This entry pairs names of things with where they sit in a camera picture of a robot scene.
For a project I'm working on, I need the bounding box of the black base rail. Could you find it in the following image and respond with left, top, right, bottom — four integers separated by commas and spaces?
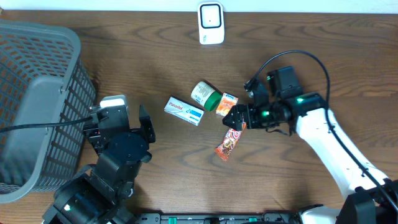
135, 212, 302, 224

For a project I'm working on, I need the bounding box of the black camera cable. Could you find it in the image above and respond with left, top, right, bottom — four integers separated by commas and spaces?
248, 49, 398, 212
0, 115, 94, 134

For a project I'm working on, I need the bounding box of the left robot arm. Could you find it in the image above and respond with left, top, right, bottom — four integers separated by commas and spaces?
43, 105, 155, 223

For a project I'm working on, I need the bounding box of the black left camera cable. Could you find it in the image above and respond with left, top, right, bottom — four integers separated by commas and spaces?
0, 115, 94, 134

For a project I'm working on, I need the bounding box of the grey plastic basket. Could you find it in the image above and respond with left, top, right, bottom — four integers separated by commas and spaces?
1, 20, 96, 203

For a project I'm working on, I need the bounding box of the small orange box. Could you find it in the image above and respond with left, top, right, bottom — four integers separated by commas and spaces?
216, 93, 239, 116

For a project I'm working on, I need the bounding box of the white Panadol box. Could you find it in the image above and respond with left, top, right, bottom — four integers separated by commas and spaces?
164, 96, 205, 126

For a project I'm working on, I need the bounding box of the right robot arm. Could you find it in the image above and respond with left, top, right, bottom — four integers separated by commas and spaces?
223, 67, 397, 223

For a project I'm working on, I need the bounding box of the green lid jar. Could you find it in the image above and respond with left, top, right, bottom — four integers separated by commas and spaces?
191, 81, 222, 111

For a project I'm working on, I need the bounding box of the white barcode scanner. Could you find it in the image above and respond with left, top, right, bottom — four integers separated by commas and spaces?
197, 2, 225, 45

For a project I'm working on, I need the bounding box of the black right camera cable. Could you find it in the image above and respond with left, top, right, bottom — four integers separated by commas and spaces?
248, 49, 398, 212

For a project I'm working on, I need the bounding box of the orange Top chocolate bar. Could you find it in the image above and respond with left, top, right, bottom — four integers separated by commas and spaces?
215, 123, 246, 161

